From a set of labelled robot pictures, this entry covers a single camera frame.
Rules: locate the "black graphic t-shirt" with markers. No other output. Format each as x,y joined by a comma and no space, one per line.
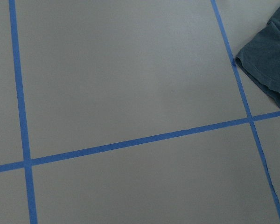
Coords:
259,59

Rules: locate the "brown paper table cover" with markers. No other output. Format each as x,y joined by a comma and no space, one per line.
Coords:
134,112

